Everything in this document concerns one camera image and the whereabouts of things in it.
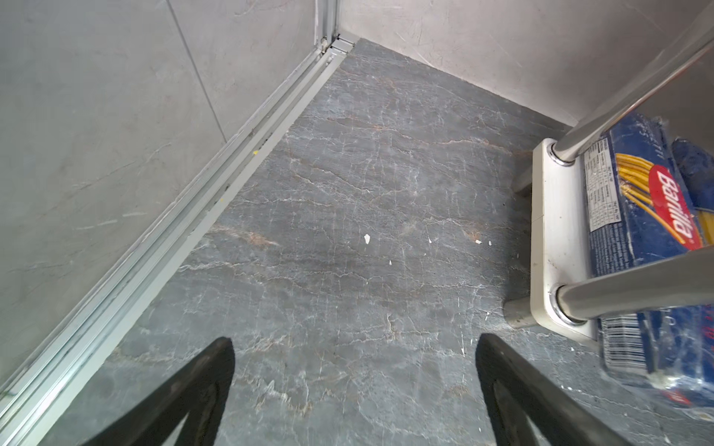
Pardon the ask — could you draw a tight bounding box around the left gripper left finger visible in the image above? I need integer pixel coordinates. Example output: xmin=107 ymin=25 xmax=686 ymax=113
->
xmin=86 ymin=337 xmax=235 ymax=445

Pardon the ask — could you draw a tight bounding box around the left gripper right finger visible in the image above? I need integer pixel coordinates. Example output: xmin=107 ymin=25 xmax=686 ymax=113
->
xmin=475 ymin=334 xmax=628 ymax=445

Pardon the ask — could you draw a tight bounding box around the blue Barilla spaghetti bag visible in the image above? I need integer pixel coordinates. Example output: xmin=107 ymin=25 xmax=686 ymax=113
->
xmin=584 ymin=113 xmax=713 ymax=421

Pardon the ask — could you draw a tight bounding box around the blue tan spaghetti bag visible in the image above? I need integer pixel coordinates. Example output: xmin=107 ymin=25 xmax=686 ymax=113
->
xmin=672 ymin=138 xmax=713 ymax=245

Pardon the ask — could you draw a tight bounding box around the white two-tier shelf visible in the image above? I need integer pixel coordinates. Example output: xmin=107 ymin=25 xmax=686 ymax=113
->
xmin=503 ymin=5 xmax=713 ymax=347

